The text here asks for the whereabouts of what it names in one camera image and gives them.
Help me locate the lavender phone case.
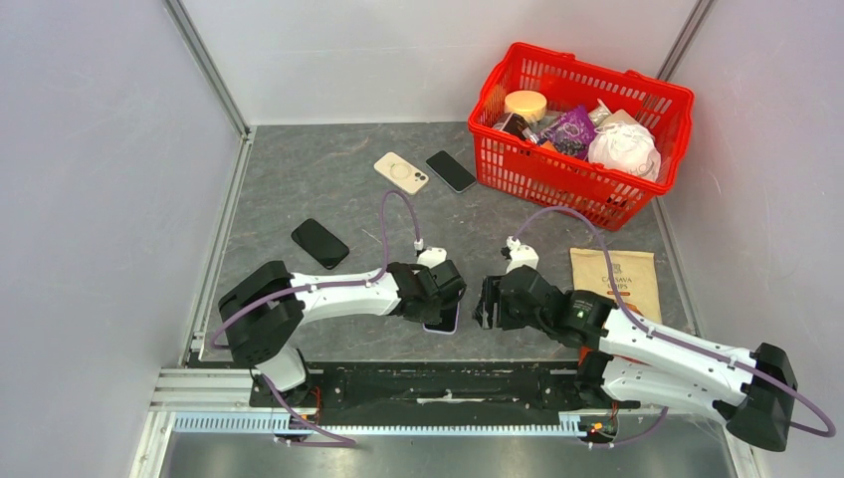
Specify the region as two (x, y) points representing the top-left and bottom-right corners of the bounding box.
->
(422, 300), (462, 337)

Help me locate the beige phone case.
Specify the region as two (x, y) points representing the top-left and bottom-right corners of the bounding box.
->
(373, 151), (429, 195)

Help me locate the black phone case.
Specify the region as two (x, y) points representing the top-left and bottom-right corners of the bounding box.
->
(291, 218), (350, 270)

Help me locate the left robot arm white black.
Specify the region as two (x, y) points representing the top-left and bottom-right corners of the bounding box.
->
(211, 260), (466, 407)

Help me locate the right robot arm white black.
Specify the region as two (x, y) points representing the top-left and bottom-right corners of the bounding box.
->
(475, 266), (797, 452)

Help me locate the cassava chips bag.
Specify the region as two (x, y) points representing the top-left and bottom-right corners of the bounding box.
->
(569, 248), (662, 324)

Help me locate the black smartphone near basket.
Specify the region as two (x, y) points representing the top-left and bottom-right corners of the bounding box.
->
(425, 150), (477, 193)

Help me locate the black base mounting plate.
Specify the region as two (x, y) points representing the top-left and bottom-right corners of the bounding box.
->
(282, 360), (611, 426)

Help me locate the red plastic shopping basket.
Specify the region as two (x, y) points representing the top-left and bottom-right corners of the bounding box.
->
(468, 42), (695, 230)

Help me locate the purple snack packet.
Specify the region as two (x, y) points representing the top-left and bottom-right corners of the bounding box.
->
(539, 105), (597, 159)

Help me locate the white plastic bag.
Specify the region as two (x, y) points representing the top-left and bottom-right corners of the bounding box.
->
(587, 121), (662, 181)

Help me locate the yellow lid jar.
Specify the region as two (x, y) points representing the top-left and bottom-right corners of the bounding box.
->
(504, 90), (547, 122)

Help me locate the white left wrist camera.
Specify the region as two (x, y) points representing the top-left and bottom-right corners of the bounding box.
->
(414, 239), (447, 268)

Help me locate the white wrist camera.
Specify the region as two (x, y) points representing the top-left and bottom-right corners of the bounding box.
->
(414, 239), (447, 268)
(501, 236), (539, 274)

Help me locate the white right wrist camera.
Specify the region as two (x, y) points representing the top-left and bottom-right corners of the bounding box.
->
(501, 236), (539, 274)

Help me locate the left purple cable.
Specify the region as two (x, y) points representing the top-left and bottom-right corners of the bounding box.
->
(209, 189), (425, 450)

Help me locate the purple cable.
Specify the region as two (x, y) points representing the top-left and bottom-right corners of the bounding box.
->
(514, 205), (837, 450)
(209, 189), (425, 450)

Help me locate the aluminium frame rail front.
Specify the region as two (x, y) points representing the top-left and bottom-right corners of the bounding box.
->
(147, 367), (749, 437)

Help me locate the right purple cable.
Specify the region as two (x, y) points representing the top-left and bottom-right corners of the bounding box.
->
(514, 205), (837, 450)

